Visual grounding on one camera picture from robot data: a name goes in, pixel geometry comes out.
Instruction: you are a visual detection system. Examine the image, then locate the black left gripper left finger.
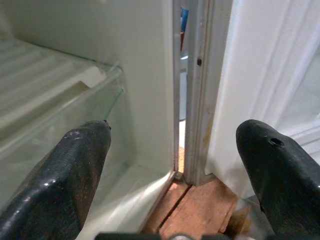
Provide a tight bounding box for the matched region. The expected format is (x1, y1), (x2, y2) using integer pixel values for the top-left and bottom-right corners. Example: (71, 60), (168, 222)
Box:
(0, 119), (112, 240)

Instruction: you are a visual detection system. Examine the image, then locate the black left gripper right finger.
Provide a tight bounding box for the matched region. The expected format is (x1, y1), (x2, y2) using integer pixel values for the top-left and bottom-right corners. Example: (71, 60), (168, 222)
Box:
(235, 119), (320, 240)

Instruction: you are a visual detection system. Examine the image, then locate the glass fridge shelf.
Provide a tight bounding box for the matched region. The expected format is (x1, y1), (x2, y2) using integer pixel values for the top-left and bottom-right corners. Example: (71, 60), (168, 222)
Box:
(0, 37), (126, 151)

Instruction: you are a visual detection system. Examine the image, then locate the white fridge door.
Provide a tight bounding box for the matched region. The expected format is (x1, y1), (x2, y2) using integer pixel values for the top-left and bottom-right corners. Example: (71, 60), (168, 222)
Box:
(183, 0), (320, 187)

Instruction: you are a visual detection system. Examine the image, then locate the white fridge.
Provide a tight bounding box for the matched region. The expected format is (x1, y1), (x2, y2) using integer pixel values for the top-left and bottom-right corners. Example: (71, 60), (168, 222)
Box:
(0, 0), (182, 240)

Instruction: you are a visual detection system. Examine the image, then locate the brown flattened cardboard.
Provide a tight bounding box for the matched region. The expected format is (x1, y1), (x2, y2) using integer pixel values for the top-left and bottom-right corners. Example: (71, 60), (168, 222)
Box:
(227, 204), (252, 234)

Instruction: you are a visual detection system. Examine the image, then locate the clear crisper drawer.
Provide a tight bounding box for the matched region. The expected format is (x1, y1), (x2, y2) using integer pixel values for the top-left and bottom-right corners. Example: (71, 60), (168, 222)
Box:
(0, 86), (135, 208)

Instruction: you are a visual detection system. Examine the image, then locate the orange brick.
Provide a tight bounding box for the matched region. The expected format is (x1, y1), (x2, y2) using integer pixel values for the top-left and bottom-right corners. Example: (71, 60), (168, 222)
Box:
(159, 179), (239, 240)
(143, 183), (191, 234)

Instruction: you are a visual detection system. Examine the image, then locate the blue plastic item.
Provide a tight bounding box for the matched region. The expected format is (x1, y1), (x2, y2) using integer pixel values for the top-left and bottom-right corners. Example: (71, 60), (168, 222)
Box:
(180, 7), (190, 32)

